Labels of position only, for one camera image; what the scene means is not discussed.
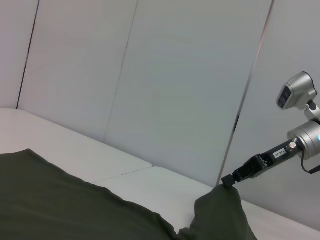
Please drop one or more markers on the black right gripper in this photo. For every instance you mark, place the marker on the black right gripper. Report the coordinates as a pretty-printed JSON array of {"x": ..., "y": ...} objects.
[{"x": 272, "y": 157}]

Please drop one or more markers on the dark green shirt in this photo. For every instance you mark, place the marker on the dark green shirt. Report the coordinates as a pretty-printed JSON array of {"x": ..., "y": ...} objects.
[{"x": 62, "y": 200}]

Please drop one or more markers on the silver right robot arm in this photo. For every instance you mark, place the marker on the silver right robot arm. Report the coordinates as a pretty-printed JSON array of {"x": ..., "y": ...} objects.
[{"x": 308, "y": 140}]

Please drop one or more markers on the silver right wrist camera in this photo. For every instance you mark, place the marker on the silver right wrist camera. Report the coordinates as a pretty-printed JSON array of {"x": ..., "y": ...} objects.
[{"x": 295, "y": 90}]

